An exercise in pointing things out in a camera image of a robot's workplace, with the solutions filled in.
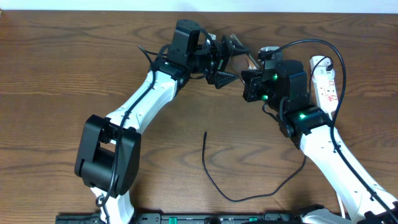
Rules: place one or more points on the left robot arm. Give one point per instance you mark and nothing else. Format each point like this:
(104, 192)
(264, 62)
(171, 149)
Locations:
(109, 150)

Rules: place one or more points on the white charger plug adapter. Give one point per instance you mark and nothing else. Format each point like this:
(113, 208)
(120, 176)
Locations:
(326, 72)

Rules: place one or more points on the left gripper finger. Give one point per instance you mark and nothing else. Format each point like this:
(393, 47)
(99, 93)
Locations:
(237, 48)
(224, 78)

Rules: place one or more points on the white power strip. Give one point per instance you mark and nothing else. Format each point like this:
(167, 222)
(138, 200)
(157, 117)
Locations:
(325, 90)

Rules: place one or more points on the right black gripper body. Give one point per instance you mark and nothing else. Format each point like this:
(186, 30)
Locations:
(257, 90)

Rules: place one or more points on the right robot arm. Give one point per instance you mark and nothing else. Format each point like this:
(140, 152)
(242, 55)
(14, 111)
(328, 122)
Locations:
(281, 86)

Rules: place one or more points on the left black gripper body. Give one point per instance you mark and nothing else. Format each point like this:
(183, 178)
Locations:
(219, 58)

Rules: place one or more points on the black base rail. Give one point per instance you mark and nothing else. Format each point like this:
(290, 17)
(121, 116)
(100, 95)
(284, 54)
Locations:
(156, 218)

